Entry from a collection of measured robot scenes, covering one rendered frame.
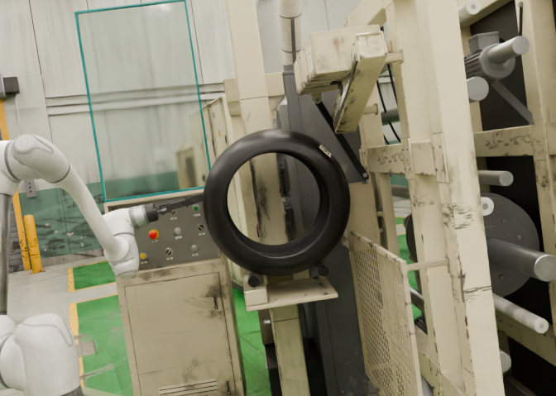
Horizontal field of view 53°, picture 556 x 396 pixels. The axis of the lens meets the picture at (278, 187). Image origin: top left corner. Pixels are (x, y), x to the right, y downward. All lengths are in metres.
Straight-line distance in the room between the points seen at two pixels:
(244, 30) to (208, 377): 1.72
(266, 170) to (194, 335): 0.94
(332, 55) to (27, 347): 1.32
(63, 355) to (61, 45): 9.94
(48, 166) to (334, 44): 1.03
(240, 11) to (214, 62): 9.14
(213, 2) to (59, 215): 5.18
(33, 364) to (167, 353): 1.33
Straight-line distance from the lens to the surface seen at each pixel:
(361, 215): 2.56
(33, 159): 1.87
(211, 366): 3.00
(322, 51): 2.00
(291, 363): 2.73
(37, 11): 11.60
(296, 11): 3.04
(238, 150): 2.20
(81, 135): 11.17
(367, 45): 1.93
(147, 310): 2.94
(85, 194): 2.09
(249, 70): 2.59
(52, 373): 1.75
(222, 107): 5.65
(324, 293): 2.29
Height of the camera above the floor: 1.37
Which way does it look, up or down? 3 degrees down
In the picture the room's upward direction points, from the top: 8 degrees counter-clockwise
